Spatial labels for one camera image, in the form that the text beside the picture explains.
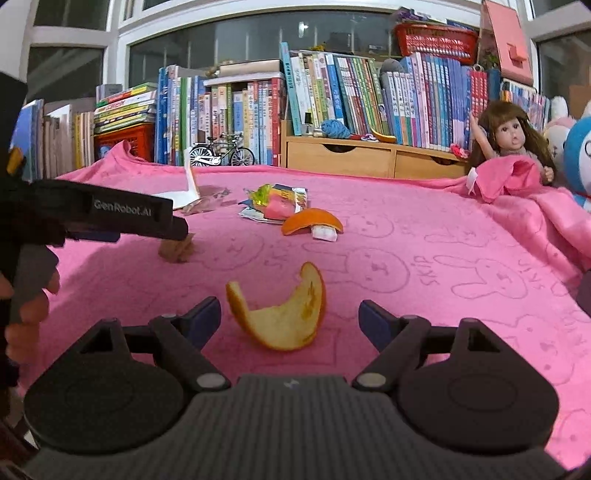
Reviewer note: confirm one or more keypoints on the pink cardboard box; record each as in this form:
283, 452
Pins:
505, 41

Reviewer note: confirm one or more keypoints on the small white wrapper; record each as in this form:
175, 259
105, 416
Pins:
325, 233

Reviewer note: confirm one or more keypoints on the long row of colourful books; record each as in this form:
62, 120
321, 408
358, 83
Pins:
392, 97

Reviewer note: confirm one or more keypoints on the large orange peel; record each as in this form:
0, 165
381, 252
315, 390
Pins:
286, 327

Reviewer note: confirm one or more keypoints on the stack of flat books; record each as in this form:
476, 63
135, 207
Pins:
124, 108

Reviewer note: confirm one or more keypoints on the red plastic crate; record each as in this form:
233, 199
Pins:
122, 143

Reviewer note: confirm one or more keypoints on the person's left hand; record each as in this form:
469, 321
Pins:
34, 309

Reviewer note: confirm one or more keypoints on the large blue cat plush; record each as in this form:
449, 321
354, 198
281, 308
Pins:
581, 157

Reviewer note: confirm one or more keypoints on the small dark bottle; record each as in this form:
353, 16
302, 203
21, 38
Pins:
308, 124

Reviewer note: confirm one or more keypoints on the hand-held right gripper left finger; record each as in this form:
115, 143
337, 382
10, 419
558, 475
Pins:
205, 321

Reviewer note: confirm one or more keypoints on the row of blue green books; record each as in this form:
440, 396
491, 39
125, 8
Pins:
221, 120

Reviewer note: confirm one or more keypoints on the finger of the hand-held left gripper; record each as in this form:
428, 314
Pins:
92, 236
171, 229

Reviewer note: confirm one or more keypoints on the row of pale upright books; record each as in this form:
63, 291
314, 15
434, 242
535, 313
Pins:
55, 143

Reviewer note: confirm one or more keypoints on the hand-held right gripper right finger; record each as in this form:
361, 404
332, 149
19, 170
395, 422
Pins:
375, 323

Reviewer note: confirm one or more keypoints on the small orange peel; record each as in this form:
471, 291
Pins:
307, 219

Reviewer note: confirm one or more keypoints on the brown paper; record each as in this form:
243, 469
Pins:
178, 251

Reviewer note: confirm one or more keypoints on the wooden drawer box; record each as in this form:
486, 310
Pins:
351, 159

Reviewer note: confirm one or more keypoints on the grey flat box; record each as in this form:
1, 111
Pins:
249, 68

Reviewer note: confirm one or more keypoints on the brown haired doll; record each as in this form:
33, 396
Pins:
508, 138

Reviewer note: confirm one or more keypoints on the pink snack wrapper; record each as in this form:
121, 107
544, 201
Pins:
279, 207

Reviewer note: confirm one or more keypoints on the model bicycle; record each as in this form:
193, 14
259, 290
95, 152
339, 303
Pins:
221, 154

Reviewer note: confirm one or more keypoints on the red plastic basket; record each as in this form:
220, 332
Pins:
436, 44

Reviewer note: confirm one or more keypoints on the short row of thin books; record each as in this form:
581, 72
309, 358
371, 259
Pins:
526, 101

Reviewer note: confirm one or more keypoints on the white striped snack packet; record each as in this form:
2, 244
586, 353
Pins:
298, 198

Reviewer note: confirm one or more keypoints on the blue yarn ball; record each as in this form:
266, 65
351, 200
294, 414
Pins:
336, 129

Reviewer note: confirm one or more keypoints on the clear plastic bag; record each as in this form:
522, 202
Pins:
207, 201

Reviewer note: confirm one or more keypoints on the pink bunny print towel blanket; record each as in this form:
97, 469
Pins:
415, 258

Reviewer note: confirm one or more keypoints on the yellow toy banana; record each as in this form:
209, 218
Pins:
383, 137

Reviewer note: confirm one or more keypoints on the green silver candy wrapper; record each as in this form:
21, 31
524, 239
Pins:
262, 194

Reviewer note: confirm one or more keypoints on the red flower hair clip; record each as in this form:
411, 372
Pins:
459, 151

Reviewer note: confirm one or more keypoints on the pink white bunny plush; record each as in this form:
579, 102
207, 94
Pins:
558, 134

